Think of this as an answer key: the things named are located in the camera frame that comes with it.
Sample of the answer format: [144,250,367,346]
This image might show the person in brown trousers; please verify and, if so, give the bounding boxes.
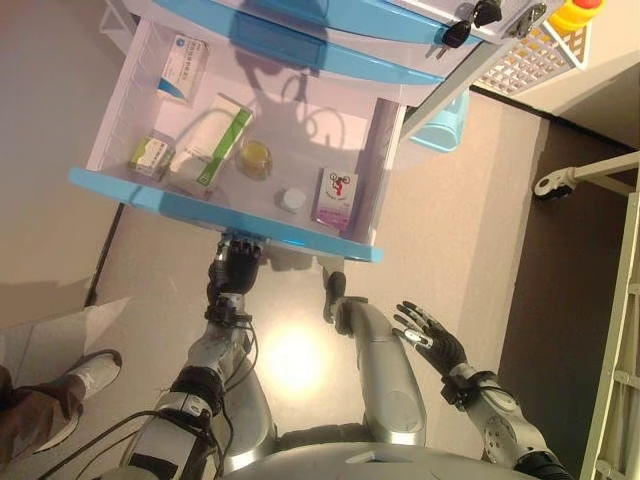
[0,349,124,461]

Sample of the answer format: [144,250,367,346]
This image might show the blue front drawer with medicines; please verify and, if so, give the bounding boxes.
[67,17,409,264]

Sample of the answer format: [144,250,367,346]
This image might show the grey robot torso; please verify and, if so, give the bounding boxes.
[99,424,521,480]

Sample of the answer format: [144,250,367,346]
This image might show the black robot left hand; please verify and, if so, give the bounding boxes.
[207,237,264,296]

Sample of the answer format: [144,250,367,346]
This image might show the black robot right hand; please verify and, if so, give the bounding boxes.
[392,299,469,374]

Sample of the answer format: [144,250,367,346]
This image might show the blue front cart drawer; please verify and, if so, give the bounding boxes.
[229,12,446,84]
[154,0,496,46]

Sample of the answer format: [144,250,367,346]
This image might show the blue white medicine box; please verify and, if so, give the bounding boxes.
[155,33,210,109]

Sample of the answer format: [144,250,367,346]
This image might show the small green white medicine box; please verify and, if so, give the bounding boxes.
[128,130,176,181]

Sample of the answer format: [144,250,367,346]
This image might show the white mesh side basket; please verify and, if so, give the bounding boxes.
[472,19,594,99]

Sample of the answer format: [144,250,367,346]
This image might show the metal cart lock latch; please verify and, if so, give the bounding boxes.
[507,2,549,39]

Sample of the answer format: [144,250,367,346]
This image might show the yellow sharps container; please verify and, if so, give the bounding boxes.
[549,0,606,36]

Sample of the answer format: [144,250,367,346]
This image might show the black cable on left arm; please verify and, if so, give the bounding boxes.
[107,319,261,480]

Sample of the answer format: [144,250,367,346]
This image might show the white caster wheel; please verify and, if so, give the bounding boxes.
[532,167,579,204]

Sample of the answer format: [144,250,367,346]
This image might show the silver robot right leg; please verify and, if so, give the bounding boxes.
[322,269,429,446]

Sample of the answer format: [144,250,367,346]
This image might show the light blue waste bin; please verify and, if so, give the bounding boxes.
[409,92,471,154]

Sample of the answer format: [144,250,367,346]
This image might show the black cart keys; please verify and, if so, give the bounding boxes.
[429,0,504,59]

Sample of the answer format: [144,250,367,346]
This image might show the white medical cart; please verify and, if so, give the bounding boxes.
[97,0,551,146]

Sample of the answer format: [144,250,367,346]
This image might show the long green white medicine box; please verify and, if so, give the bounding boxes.
[169,94,254,194]

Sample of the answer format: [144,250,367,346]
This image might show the white side bin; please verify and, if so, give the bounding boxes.
[97,7,139,36]

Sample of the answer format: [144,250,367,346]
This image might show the clear bottle of yellow capsules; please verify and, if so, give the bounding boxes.
[238,139,275,180]

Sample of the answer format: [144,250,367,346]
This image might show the purple white medicine box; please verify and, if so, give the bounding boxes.
[310,167,359,231]

